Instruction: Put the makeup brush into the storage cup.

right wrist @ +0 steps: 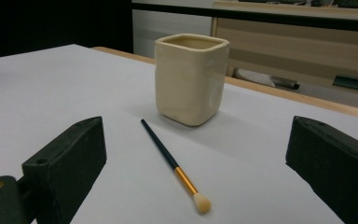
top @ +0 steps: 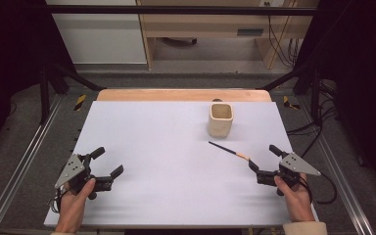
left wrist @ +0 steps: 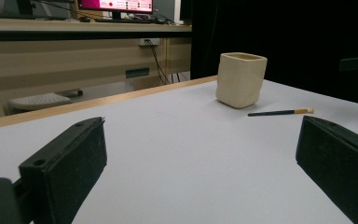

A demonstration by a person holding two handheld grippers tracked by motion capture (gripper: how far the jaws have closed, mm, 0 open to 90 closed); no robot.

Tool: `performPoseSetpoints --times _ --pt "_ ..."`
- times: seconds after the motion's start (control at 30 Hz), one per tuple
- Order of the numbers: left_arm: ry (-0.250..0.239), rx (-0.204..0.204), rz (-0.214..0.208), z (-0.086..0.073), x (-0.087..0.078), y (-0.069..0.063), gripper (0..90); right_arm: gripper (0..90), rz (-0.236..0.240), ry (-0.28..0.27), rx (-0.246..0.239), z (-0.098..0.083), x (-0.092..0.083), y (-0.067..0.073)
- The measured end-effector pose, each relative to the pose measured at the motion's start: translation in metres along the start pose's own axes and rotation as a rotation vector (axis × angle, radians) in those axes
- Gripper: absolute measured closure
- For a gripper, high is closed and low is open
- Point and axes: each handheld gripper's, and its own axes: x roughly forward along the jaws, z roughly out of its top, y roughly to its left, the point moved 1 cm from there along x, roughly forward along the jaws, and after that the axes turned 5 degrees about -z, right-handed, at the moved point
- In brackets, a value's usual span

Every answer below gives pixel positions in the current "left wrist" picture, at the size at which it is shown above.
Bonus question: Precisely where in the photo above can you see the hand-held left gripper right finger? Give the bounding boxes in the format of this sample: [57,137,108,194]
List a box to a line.
[296,115,358,224]

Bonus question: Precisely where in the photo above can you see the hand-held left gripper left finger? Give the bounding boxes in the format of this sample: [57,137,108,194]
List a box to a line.
[18,116,108,224]

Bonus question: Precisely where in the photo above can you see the black-handled makeup brush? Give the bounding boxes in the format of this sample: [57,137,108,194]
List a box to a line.
[247,107,315,118]

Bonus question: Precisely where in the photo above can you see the cream square cup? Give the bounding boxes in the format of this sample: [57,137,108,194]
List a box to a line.
[215,51,269,109]

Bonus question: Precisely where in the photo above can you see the black curtain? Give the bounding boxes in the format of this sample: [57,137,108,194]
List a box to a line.
[189,0,358,107]

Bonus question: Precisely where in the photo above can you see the wooden office desk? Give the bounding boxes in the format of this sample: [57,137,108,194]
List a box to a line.
[0,17,194,119]

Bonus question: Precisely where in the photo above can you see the white table cover sheet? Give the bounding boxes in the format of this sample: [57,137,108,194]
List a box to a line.
[0,78,358,224]

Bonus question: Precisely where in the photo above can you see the black keyboard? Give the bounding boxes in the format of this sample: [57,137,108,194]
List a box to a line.
[93,17,153,25]

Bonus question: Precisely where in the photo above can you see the computer monitor with pink screen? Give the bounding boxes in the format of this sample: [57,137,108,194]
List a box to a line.
[77,0,155,21]

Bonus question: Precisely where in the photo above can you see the black hanging desk cable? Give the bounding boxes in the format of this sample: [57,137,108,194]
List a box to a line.
[145,39,172,86]

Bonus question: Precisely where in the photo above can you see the bundle of hanging desk cables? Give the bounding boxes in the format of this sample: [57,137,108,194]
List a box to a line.
[171,71,189,83]

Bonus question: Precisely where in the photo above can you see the white wall power outlet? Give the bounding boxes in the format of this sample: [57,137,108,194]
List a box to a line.
[138,37,161,48]

